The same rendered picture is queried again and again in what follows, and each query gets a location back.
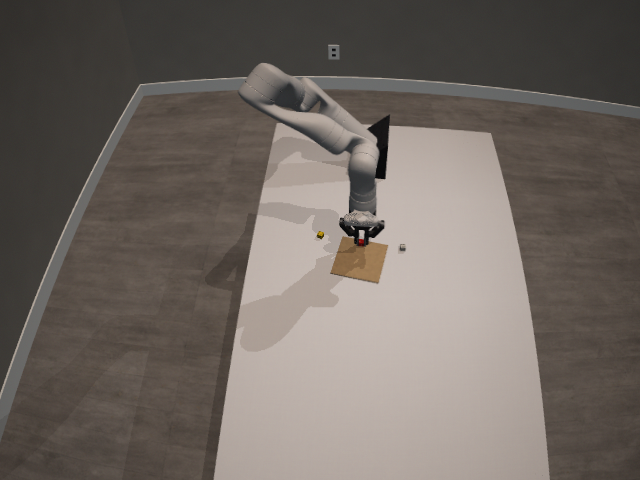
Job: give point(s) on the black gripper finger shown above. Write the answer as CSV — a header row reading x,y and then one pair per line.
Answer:
x,y
374,232
349,231

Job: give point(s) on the brown square mat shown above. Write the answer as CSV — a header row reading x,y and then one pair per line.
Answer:
x,y
359,262

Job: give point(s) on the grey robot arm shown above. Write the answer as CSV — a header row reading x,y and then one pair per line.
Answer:
x,y
265,83

